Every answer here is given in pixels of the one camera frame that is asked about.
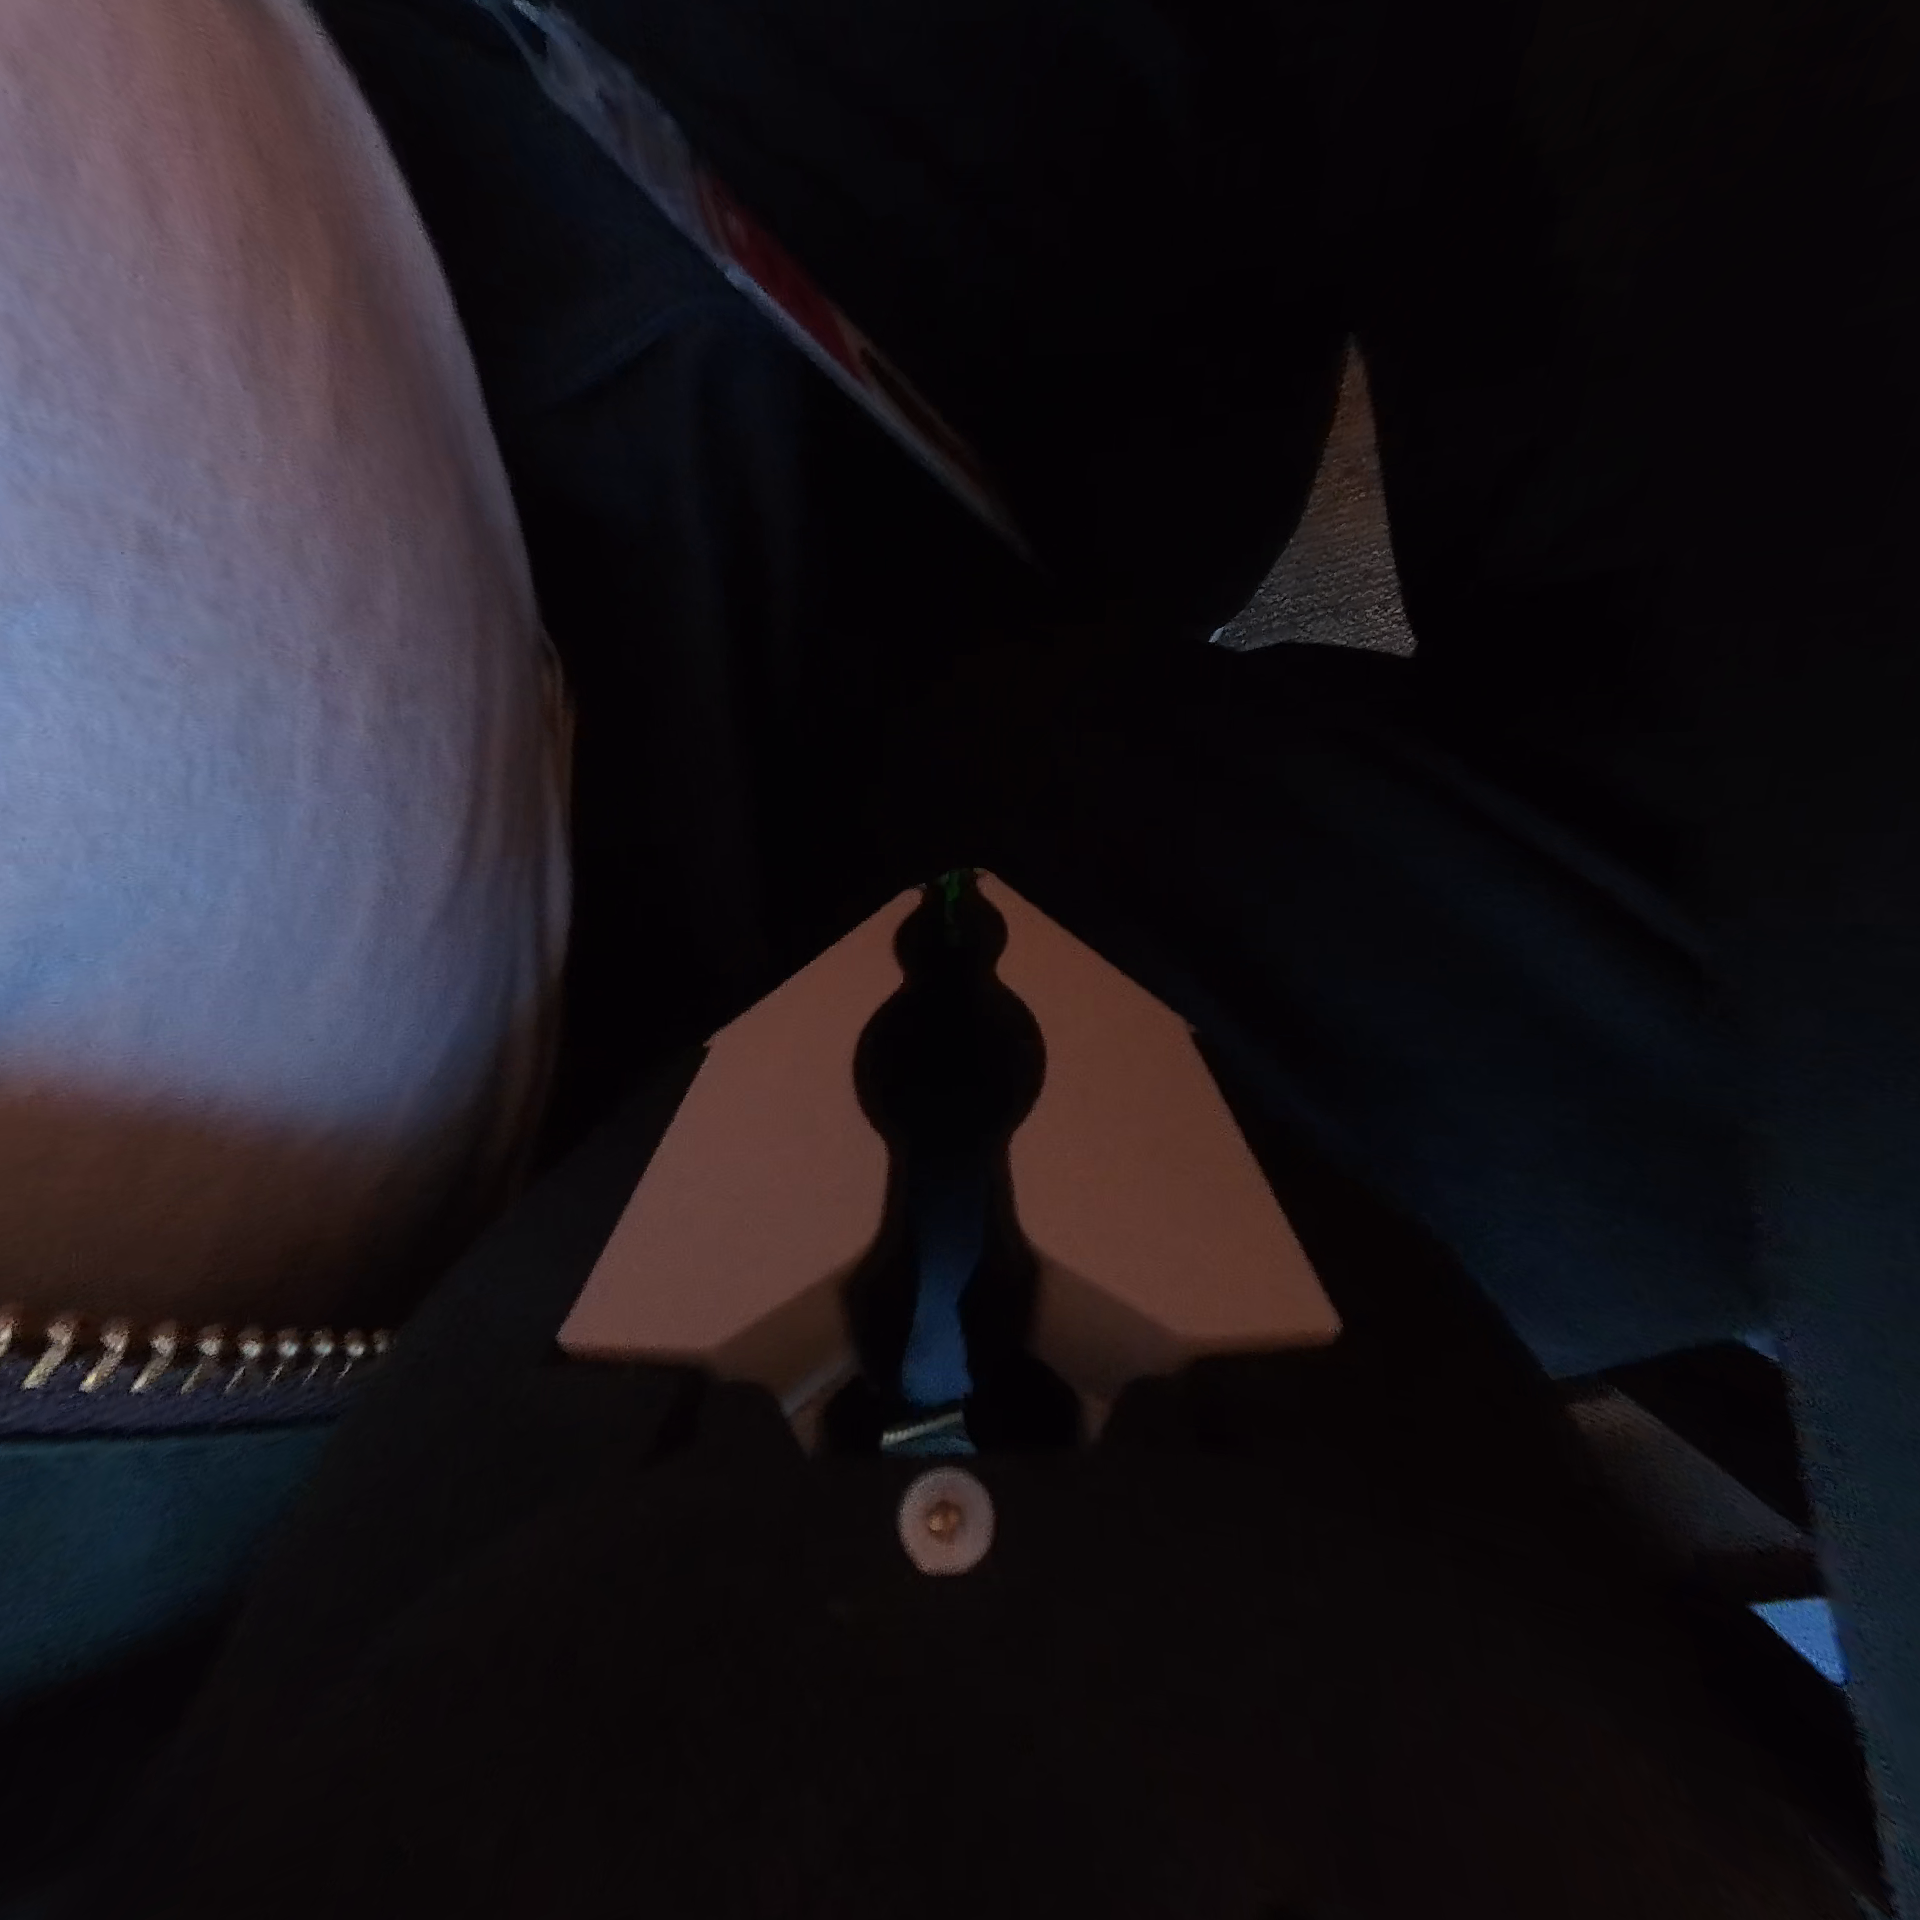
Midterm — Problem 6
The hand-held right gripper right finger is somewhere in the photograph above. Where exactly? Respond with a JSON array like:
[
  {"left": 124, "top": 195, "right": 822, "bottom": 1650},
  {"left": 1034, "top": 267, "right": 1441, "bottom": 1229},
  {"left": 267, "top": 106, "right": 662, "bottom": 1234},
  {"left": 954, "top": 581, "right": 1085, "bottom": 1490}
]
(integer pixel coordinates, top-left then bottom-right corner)
[{"left": 957, "top": 865, "right": 1347, "bottom": 1440}]

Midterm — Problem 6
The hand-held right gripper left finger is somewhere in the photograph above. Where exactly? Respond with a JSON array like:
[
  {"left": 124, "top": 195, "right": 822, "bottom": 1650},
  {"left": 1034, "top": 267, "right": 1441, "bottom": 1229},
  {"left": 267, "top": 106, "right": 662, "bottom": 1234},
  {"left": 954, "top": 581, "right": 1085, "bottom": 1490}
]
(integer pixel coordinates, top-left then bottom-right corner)
[{"left": 558, "top": 869, "right": 963, "bottom": 1453}]

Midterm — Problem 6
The dark zipper jacket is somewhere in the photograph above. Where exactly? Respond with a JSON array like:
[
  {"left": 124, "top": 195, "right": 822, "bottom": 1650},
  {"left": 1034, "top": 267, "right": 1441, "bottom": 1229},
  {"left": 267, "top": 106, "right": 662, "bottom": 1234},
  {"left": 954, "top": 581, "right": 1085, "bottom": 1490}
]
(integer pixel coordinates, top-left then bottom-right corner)
[{"left": 0, "top": 1302, "right": 401, "bottom": 1727}]

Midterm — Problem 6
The person's grey shirt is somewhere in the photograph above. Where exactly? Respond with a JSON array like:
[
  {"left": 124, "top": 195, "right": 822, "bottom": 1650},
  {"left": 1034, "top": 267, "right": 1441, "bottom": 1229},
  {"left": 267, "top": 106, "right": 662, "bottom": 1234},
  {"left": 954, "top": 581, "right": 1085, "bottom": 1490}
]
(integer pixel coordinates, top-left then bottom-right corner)
[{"left": 0, "top": 0, "right": 576, "bottom": 1329}]

